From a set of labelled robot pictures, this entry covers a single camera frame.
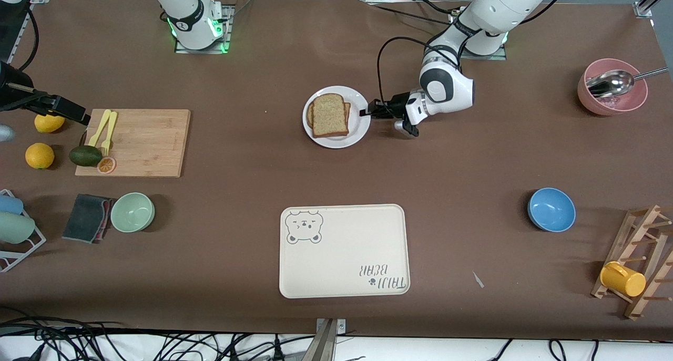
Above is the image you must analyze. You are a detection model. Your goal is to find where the pale green cup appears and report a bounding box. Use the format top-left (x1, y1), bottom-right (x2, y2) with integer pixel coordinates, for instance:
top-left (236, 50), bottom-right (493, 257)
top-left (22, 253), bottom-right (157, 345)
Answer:
top-left (0, 212), bottom-right (36, 244)

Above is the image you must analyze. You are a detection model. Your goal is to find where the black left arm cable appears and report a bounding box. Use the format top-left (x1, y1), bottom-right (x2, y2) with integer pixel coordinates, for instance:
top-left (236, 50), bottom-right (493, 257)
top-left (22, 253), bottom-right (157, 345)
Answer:
top-left (376, 35), bottom-right (463, 107)

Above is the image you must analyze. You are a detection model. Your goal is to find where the wooden cutting board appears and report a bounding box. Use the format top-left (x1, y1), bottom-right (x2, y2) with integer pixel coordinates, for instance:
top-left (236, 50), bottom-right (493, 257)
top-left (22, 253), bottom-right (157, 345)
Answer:
top-left (75, 109), bottom-right (191, 178)

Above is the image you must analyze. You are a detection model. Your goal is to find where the black floor cable bundle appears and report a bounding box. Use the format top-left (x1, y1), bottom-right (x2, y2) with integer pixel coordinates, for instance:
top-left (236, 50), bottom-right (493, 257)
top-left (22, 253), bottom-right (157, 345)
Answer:
top-left (0, 307), bottom-right (316, 361)

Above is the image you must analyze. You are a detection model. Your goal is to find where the grey folded cloth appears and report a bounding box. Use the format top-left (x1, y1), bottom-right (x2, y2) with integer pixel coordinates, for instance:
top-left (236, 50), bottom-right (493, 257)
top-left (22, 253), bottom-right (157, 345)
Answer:
top-left (62, 194), bottom-right (112, 244)

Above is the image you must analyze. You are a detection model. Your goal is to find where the black table cable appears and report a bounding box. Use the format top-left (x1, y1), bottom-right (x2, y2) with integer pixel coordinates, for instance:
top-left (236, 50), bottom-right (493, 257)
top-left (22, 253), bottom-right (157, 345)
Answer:
top-left (365, 0), bottom-right (461, 26)

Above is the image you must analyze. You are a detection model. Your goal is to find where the white round plate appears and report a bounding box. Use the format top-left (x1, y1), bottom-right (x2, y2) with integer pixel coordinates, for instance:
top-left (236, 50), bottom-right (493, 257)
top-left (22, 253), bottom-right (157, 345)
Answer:
top-left (302, 86), bottom-right (371, 149)

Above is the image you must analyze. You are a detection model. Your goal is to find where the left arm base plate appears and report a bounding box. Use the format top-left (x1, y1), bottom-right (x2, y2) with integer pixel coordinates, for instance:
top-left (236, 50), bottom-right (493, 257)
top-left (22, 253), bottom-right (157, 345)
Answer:
top-left (450, 9), bottom-right (508, 61)

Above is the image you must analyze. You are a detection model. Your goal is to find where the yellow lemon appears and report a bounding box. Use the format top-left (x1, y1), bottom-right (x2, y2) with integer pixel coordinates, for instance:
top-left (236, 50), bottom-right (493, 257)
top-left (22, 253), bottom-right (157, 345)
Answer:
top-left (34, 114), bottom-right (66, 134)
top-left (25, 142), bottom-right (55, 170)

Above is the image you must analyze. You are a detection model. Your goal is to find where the pale green bowl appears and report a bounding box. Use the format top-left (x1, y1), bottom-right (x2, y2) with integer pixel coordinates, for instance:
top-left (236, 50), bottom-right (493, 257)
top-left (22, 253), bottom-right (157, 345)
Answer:
top-left (110, 192), bottom-right (156, 233)

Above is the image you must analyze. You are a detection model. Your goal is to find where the yellow plastic knife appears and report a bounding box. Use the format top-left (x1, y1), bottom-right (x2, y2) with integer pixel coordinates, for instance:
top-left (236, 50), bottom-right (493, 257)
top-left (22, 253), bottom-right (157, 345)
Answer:
top-left (88, 109), bottom-right (112, 147)

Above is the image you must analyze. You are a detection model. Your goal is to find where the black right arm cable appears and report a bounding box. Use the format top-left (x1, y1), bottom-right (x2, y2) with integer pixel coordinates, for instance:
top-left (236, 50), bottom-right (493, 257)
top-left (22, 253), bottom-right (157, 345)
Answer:
top-left (13, 9), bottom-right (40, 70)

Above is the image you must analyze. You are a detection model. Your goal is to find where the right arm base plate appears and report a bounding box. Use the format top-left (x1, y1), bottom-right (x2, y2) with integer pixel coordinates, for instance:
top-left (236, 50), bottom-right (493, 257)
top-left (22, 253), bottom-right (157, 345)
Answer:
top-left (175, 4), bottom-right (232, 54)

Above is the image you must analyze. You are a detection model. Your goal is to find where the cream bear tray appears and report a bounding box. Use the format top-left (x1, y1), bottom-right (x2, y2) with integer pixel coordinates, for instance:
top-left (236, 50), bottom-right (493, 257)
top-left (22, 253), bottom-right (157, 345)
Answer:
top-left (279, 204), bottom-right (411, 299)

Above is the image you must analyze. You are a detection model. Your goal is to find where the light blue cup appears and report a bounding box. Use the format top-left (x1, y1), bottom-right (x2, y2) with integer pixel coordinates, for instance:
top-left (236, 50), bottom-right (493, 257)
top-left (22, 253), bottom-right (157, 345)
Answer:
top-left (0, 194), bottom-right (24, 215)

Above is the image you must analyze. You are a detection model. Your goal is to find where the blue bowl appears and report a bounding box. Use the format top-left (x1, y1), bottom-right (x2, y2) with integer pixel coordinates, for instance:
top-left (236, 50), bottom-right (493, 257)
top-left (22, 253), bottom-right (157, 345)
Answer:
top-left (527, 188), bottom-right (576, 233)

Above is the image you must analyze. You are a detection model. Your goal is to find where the yellow cup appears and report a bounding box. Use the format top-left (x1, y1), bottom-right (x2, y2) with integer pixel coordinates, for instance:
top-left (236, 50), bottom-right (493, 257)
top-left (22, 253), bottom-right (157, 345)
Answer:
top-left (600, 261), bottom-right (647, 297)

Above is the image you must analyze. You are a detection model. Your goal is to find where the yellow plastic fork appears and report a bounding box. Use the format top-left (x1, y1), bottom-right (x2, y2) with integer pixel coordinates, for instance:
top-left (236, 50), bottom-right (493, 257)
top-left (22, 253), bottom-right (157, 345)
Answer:
top-left (101, 111), bottom-right (118, 157)

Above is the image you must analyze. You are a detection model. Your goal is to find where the white wire rack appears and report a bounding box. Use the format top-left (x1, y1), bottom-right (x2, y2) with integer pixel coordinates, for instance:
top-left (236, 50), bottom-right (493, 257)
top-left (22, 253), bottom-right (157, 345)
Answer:
top-left (0, 189), bottom-right (47, 273)

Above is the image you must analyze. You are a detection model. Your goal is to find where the pink bowl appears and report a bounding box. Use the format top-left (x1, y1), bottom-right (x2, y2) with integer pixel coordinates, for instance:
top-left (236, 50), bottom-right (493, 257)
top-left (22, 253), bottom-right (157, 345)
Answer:
top-left (577, 58), bottom-right (648, 116)

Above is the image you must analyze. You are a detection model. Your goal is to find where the plain bread slice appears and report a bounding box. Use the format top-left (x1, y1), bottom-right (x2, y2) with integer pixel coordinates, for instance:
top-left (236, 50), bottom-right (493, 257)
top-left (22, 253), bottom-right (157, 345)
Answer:
top-left (312, 94), bottom-right (350, 138)

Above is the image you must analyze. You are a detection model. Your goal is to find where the green avocado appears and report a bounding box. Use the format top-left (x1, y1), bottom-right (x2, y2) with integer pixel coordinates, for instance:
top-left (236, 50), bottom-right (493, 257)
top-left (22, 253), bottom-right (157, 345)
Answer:
top-left (69, 145), bottom-right (104, 167)

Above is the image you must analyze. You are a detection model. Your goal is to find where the wooden peg rack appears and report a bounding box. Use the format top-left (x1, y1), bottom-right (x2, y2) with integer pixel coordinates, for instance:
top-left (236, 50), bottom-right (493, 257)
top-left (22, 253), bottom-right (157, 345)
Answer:
top-left (590, 204), bottom-right (673, 321)

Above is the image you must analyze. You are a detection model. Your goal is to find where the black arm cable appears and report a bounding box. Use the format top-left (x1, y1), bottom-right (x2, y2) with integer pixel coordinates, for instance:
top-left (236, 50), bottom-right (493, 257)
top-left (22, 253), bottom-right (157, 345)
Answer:
top-left (13, 9), bottom-right (40, 70)
top-left (376, 35), bottom-right (463, 107)

